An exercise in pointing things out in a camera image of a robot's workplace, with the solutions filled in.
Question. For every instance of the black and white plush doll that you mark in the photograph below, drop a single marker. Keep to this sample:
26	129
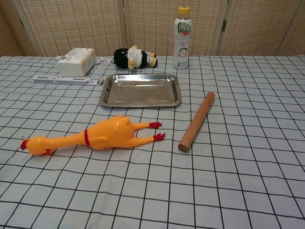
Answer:
122	57

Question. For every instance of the stainless steel tray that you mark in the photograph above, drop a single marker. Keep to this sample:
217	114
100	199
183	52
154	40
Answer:
143	91

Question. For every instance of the woven folding screen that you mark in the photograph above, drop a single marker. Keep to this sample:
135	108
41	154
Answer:
78	26

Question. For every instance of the white cardboard box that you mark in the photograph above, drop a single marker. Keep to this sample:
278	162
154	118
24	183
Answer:
71	68

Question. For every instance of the wooden rolling pin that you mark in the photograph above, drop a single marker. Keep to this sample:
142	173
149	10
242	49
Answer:
196	121

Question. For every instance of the white grid-patterned tablecloth table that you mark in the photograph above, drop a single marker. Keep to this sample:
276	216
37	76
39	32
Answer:
214	179

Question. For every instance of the white drink bottle yellow cap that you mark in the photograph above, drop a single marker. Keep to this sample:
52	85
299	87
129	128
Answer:
181	47

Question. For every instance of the yellow rubber chicken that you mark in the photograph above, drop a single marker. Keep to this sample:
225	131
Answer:
112	133

